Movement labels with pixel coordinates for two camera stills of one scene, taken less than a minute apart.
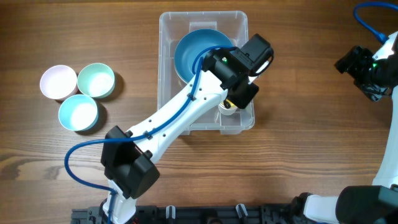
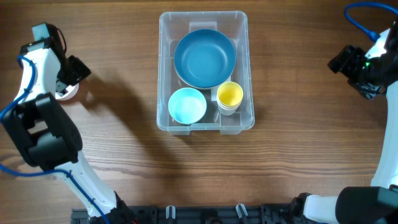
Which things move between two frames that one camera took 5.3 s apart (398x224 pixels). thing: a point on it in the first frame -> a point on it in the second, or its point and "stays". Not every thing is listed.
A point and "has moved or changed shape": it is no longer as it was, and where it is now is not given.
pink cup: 225,111 stays
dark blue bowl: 190,45 stays
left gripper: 244,96 -> 78,69
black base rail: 199,214 stays
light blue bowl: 78,112 has moved or changed shape
